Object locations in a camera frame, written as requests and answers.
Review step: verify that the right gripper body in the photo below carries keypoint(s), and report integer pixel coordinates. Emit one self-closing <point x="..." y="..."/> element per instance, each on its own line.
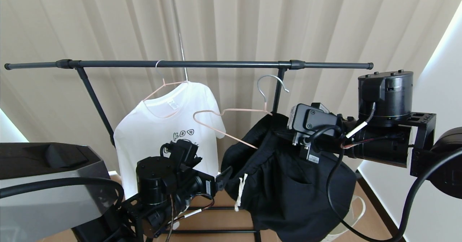
<point x="382" y="148"/>

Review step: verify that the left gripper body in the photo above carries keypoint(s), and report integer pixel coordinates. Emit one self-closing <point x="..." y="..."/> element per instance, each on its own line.
<point x="195" y="188"/>

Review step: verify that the white printed t-shirt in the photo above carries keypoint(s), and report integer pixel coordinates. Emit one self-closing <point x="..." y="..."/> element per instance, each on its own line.
<point x="144" y="137"/>

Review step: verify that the pink clothes hanger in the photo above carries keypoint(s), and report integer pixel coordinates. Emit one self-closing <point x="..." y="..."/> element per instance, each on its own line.
<point x="158" y="89"/>
<point x="245" y="109"/>

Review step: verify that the black garment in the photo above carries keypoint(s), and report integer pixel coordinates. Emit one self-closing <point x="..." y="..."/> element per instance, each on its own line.
<point x="288" y="191"/>

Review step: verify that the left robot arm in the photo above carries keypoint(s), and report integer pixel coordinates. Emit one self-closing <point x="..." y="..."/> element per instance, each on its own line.
<point x="54" y="191"/>

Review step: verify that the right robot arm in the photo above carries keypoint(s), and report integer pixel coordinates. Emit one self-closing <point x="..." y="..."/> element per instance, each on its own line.
<point x="386" y="94"/>

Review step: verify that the white laundry basket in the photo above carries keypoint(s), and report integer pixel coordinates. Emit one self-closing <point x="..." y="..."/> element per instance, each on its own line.
<point x="355" y="213"/>

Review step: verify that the black clothes rack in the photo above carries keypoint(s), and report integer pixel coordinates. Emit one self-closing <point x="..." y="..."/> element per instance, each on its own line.
<point x="216" y="64"/>

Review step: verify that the beige curtain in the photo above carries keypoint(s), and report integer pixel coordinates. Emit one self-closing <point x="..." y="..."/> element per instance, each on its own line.
<point x="288" y="18"/>

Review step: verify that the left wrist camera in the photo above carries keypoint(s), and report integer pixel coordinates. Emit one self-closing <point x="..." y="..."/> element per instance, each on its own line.
<point x="184" y="153"/>

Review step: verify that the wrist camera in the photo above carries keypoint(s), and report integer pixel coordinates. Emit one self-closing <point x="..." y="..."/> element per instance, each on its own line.
<point x="310" y="121"/>
<point x="184" y="153"/>

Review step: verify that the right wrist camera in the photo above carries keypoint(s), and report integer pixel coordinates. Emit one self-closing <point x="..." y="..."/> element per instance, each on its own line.
<point x="310" y="121"/>

